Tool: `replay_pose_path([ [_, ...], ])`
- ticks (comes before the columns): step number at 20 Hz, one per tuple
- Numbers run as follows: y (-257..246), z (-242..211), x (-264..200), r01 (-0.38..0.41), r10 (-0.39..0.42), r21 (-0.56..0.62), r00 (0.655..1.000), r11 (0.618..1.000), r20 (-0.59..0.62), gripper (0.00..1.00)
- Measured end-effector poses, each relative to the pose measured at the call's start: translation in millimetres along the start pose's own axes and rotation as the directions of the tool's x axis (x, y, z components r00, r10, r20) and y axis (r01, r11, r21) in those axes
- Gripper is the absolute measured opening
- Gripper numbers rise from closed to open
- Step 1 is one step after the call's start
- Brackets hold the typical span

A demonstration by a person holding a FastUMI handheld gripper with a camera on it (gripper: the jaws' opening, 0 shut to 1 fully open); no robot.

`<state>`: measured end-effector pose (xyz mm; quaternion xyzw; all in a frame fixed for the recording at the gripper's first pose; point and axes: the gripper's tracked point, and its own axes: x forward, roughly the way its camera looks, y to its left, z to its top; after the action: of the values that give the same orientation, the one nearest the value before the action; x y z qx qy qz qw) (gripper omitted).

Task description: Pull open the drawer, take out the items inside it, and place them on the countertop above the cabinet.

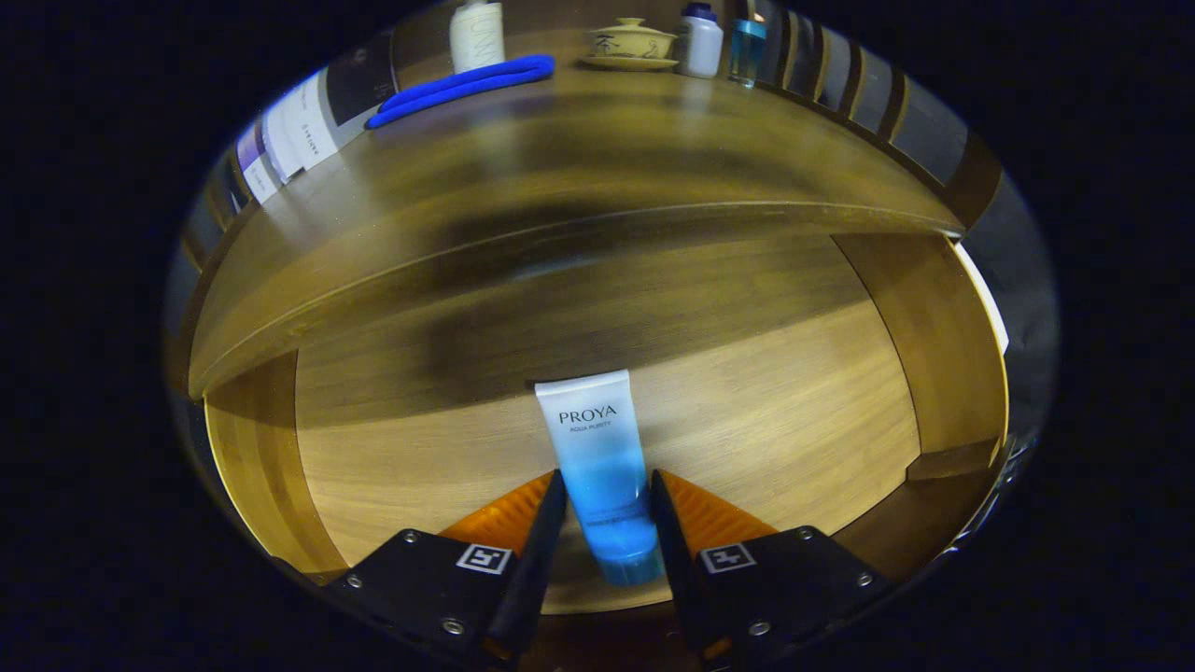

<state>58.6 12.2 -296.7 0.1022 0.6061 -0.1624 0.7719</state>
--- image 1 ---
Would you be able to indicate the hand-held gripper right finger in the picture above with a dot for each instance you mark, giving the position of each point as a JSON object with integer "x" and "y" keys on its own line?
{"x": 677, "y": 569}

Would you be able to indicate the wooden cabinet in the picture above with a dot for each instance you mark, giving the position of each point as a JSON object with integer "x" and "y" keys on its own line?
{"x": 976, "y": 182}

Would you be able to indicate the thin white book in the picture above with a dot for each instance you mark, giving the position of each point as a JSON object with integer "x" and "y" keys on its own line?
{"x": 280, "y": 145}

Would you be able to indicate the black backdrop cloth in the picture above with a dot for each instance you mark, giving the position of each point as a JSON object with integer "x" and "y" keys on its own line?
{"x": 1027, "y": 308}

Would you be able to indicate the folded blue cloth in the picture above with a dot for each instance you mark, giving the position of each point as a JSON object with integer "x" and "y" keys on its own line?
{"x": 457, "y": 89}

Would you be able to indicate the white pump bottle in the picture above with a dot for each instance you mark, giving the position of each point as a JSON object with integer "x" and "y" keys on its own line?
{"x": 476, "y": 37}

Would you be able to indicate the thick white and black book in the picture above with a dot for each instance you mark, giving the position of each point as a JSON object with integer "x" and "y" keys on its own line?
{"x": 327, "y": 112}

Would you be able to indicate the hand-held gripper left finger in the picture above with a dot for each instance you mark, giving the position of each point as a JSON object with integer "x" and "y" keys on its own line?
{"x": 532, "y": 569}

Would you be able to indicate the yellow lidded tea cup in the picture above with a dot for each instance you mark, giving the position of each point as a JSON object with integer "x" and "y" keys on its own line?
{"x": 630, "y": 45}

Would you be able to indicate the white bottle with blue cap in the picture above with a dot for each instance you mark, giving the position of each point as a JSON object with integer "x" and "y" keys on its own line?
{"x": 700, "y": 45}

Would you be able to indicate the wooden drawer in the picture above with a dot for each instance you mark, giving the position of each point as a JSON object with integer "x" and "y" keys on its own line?
{"x": 747, "y": 420}

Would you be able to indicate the wooden countertop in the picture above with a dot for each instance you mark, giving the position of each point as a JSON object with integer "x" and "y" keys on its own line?
{"x": 607, "y": 159}

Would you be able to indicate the clear blue bottle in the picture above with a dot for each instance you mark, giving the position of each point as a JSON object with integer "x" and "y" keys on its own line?
{"x": 747, "y": 54}

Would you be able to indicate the blue and white tube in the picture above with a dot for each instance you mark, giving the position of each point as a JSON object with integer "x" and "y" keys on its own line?
{"x": 597, "y": 448}

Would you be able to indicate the purple book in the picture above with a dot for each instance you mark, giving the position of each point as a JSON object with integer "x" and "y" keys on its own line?
{"x": 257, "y": 168}

